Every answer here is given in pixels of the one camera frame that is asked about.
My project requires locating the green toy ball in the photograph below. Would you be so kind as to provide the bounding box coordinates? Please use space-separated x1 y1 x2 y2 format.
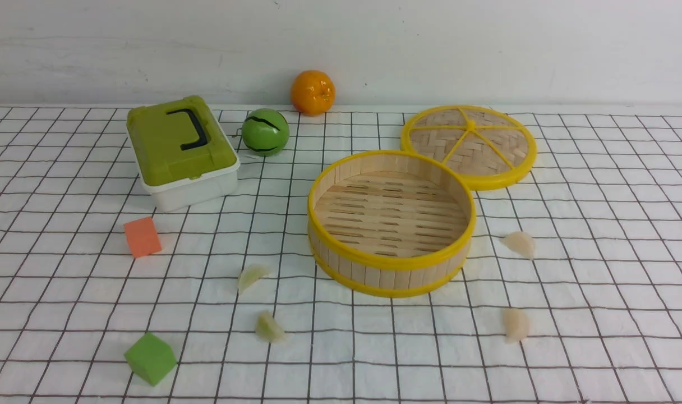
241 108 289 156

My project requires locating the orange foam cube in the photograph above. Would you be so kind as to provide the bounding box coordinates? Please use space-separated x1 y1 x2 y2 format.
123 217 163 259

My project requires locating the orange fruit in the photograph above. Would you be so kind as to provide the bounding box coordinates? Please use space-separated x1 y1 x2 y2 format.
291 70 336 117

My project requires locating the white dumpling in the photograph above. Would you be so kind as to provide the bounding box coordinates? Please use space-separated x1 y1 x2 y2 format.
501 232 536 259
503 307 530 343

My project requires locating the white grid tablecloth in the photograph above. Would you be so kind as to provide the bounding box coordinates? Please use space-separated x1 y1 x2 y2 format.
0 105 682 403

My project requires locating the bamboo steamer lid yellow rim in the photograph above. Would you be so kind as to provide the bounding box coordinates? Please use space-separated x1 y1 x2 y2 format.
400 105 538 191

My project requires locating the pale green dumpling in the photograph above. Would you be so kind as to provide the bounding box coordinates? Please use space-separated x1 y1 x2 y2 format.
237 264 271 295
255 310 287 343

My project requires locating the bamboo steamer tray yellow rim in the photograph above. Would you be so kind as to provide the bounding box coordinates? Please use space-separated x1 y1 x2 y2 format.
307 150 477 297

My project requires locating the green foam cube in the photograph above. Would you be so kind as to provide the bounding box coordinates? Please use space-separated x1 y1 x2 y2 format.
124 332 177 386

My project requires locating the green lidded white box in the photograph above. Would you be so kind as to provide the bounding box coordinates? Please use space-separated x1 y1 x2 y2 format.
126 95 241 212

